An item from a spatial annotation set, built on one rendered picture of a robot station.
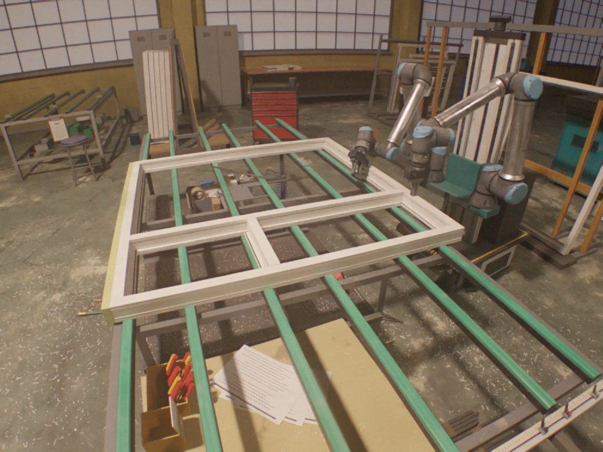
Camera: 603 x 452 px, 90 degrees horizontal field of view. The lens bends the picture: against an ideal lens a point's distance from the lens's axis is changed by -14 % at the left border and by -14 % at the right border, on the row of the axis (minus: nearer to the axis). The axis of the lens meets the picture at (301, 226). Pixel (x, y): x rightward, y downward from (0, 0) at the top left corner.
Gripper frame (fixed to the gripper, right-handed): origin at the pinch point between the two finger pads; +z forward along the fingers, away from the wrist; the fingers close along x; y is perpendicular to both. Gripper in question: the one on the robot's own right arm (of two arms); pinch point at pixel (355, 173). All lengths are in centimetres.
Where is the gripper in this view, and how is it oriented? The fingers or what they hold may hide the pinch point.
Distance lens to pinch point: 209.8
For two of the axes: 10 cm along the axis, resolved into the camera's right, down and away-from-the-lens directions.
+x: 7.1, 4.2, 5.6
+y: 6.5, -0.9, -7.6
